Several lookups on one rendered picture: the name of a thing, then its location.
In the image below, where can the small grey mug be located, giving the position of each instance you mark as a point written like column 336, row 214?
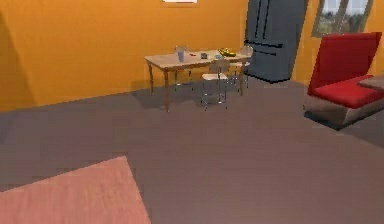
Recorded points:
column 204, row 55

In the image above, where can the white metal-legged chair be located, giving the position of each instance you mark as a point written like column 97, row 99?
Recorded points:
column 242, row 64
column 215, row 77
column 182, row 48

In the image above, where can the wooden dining table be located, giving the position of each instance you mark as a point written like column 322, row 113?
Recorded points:
column 173, row 61

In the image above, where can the pale blue cup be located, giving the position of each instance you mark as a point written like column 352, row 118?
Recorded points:
column 181, row 55

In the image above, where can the light blue bowl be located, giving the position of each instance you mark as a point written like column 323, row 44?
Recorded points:
column 218, row 56

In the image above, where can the yellow and green dish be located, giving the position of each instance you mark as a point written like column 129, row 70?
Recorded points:
column 227, row 52

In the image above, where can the dark grey fridge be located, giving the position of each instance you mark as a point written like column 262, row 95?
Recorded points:
column 278, row 26

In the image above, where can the red sofa with grey base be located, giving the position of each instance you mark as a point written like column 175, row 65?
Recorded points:
column 343, row 73

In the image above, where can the brown table top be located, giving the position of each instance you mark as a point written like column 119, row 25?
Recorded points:
column 373, row 82

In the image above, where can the white framed wall picture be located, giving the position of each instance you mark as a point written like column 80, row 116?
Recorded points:
column 179, row 1

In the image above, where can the window with grey frame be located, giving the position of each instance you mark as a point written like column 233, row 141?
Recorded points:
column 340, row 16

